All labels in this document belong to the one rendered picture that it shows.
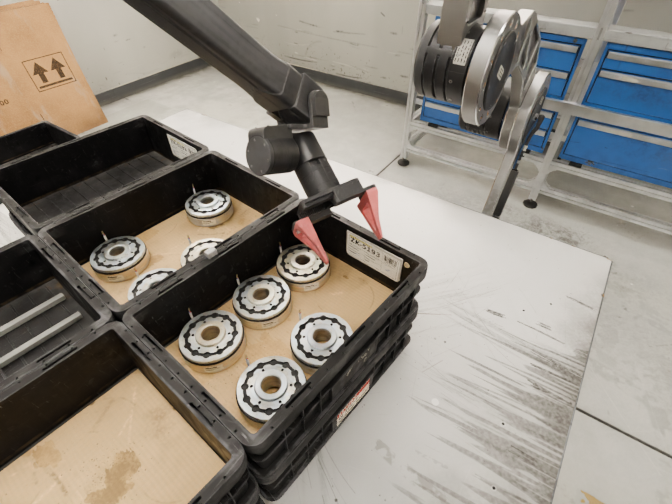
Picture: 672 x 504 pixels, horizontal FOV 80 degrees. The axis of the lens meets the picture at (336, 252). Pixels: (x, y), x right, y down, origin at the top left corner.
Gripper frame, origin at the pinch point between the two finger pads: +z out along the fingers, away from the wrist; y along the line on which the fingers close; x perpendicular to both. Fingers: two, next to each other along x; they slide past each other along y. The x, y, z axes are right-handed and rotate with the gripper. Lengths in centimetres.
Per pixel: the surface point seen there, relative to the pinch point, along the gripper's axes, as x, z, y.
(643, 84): 67, -19, 171
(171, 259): 24.8, -16.6, -28.3
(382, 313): -2.0, 11.3, -1.2
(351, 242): 12.4, -2.3, 4.0
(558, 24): 71, -60, 153
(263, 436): -9.2, 16.9, -22.9
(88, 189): 44, -47, -42
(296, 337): 6.5, 8.8, -13.5
